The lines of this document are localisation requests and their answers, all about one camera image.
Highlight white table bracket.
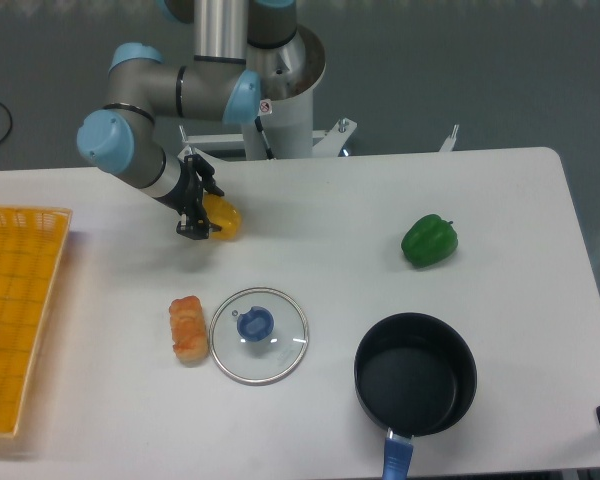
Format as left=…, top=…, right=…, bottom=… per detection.
left=439, top=124, right=460, bottom=152

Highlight orange bread loaf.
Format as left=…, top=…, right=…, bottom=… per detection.
left=169, top=295, right=209, bottom=364

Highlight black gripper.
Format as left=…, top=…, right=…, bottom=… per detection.
left=159, top=153, right=225, bottom=240

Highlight glass lid blue knob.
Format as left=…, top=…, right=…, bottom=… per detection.
left=208, top=287, right=309, bottom=386

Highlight green bell pepper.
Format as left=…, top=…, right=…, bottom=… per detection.
left=401, top=214, right=459, bottom=268

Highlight yellow bell pepper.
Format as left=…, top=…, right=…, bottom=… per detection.
left=203, top=193, right=242, bottom=240

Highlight yellow woven basket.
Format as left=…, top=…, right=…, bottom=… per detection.
left=0, top=205, right=72, bottom=438

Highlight black saucepan blue handle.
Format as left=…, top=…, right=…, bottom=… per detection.
left=354, top=313, right=478, bottom=479

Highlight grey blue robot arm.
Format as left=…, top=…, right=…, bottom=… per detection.
left=76, top=1, right=298, bottom=240

